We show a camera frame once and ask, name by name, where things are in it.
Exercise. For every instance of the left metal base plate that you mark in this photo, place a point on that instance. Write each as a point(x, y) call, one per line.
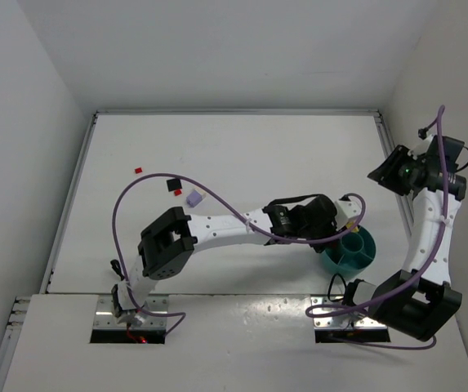
point(105, 319)

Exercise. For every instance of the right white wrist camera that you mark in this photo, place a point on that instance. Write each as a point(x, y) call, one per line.
point(423, 145)

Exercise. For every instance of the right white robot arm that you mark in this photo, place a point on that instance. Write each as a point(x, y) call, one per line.
point(419, 298)

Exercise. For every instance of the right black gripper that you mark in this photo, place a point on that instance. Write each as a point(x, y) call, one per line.
point(386, 170)

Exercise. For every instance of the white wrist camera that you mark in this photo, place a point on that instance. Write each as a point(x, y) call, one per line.
point(423, 145)
point(347, 213)

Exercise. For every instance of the teal divided round container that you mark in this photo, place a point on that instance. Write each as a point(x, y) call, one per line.
point(351, 254)

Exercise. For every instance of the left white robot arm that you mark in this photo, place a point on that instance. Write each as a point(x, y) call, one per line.
point(167, 244)

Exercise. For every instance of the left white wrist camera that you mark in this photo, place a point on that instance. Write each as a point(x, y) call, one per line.
point(347, 213)

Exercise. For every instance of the purple lego block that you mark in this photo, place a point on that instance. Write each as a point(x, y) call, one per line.
point(194, 198)

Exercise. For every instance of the yellow lego plate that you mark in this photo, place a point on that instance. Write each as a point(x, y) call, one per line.
point(352, 227)

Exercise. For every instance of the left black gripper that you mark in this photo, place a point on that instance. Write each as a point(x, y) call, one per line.
point(331, 242)

